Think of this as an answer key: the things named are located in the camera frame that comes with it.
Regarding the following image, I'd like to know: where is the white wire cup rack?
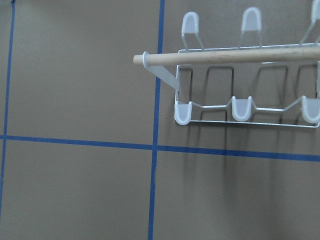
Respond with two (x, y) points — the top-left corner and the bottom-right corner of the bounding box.
(133, 0), (320, 128)

